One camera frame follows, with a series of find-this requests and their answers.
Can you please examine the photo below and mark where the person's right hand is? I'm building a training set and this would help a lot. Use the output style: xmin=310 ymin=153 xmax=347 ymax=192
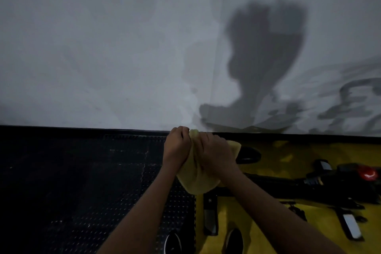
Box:
xmin=195 ymin=132 xmax=241 ymax=179

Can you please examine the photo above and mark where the person's left hand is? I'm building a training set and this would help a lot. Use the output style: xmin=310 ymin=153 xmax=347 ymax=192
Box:
xmin=162 ymin=126 xmax=192 ymax=171

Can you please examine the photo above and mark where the yellow cloth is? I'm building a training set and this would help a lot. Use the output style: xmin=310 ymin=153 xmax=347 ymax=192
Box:
xmin=176 ymin=129 xmax=242 ymax=195

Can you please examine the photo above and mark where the person's right forearm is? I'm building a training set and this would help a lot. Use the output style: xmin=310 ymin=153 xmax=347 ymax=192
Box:
xmin=221 ymin=170 xmax=346 ymax=254

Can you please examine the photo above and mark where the person's left forearm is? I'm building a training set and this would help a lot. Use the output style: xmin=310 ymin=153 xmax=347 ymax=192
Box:
xmin=98 ymin=164 xmax=180 ymax=254

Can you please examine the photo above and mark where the black long latch lever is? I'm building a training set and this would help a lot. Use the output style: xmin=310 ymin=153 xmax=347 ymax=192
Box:
xmin=203 ymin=194 xmax=219 ymax=237

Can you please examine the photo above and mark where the person's right black shoe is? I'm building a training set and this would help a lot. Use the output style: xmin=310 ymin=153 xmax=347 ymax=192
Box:
xmin=224 ymin=228 xmax=244 ymax=254

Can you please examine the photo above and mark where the person's black shoe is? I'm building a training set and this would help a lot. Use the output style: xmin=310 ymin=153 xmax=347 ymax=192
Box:
xmin=164 ymin=230 xmax=183 ymax=254
xmin=224 ymin=228 xmax=244 ymax=254

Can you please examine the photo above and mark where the person's left black shoe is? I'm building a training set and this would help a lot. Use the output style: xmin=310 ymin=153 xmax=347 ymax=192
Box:
xmin=164 ymin=230 xmax=183 ymax=254

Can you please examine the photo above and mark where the small black clip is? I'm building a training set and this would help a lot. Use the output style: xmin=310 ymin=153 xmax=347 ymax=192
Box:
xmin=281 ymin=201 xmax=308 ymax=222

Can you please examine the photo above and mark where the black checker plate platform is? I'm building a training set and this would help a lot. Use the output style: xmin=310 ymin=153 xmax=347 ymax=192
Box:
xmin=0 ymin=126 xmax=197 ymax=254

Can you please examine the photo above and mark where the yellow machine body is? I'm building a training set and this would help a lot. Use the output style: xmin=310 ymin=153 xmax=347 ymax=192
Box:
xmin=196 ymin=140 xmax=381 ymax=254

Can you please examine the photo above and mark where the red round button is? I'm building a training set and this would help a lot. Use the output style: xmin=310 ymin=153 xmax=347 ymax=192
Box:
xmin=358 ymin=165 xmax=379 ymax=182

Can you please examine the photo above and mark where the black handle grip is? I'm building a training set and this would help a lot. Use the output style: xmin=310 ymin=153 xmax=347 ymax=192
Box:
xmin=236 ymin=146 xmax=262 ymax=165

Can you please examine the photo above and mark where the black handlebar control assembly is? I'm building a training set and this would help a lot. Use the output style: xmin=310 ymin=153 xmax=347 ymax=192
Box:
xmin=242 ymin=159 xmax=381 ymax=207

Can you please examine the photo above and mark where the black bracket with silver plate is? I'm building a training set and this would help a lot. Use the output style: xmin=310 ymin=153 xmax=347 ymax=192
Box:
xmin=334 ymin=207 xmax=368 ymax=242

